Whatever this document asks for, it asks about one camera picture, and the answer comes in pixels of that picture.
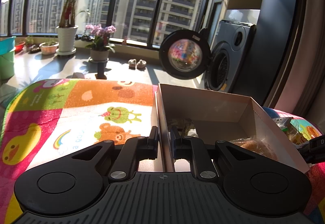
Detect brown cardboard box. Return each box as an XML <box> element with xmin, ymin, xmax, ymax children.
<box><xmin>156</xmin><ymin>84</ymin><xmax>309</xmax><ymax>173</ymax></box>

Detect bun snack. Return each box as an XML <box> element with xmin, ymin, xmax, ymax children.
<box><xmin>231</xmin><ymin>137</ymin><xmax>278</xmax><ymax>161</ymax></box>

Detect snack packets beside box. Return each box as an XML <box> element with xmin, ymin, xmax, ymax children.
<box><xmin>273</xmin><ymin>117</ymin><xmax>322</xmax><ymax>145</ymax></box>

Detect black plant stand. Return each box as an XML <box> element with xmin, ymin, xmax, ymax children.
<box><xmin>95</xmin><ymin>61</ymin><xmax>107</xmax><ymax>80</ymax></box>

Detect right white slipper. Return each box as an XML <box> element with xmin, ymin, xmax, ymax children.
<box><xmin>136</xmin><ymin>60</ymin><xmax>146</xmax><ymax>70</ymax></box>

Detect white slipper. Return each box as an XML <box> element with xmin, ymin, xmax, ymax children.
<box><xmin>136</xmin><ymin>60</ymin><xmax>146</xmax><ymax>70</ymax></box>
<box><xmin>128</xmin><ymin>59</ymin><xmax>137</xmax><ymax>69</ymax></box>

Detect left white slipper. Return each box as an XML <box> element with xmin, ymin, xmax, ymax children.
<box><xmin>128</xmin><ymin>59</ymin><xmax>137</xmax><ymax>69</ymax></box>

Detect round black washer door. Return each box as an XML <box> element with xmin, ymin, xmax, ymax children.
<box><xmin>159</xmin><ymin>29</ymin><xmax>212</xmax><ymax>80</ymax></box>

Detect colourful cartoon play mat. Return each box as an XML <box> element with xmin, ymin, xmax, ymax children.
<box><xmin>1</xmin><ymin>79</ymin><xmax>324</xmax><ymax>223</ymax></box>

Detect pink orchid in pot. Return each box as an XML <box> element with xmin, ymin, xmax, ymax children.
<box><xmin>85</xmin><ymin>24</ymin><xmax>116</xmax><ymax>62</ymax></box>

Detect grey washing machine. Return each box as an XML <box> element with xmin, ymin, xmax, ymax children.
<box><xmin>203</xmin><ymin>20</ymin><xmax>256</xmax><ymax>93</ymax></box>

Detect shallow beige plant bowl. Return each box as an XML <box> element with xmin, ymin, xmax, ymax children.
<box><xmin>39</xmin><ymin>41</ymin><xmax>59</xmax><ymax>55</ymax></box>

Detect red plastic basin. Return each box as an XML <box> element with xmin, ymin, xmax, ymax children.
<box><xmin>15</xmin><ymin>42</ymin><xmax>25</xmax><ymax>54</ymax></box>

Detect green plastic bucket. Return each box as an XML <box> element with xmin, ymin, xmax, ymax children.
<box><xmin>0</xmin><ymin>49</ymin><xmax>15</xmax><ymax>80</ymax></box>

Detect teal plastic basin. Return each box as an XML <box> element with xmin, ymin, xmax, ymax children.
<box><xmin>0</xmin><ymin>37</ymin><xmax>15</xmax><ymax>55</ymax></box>

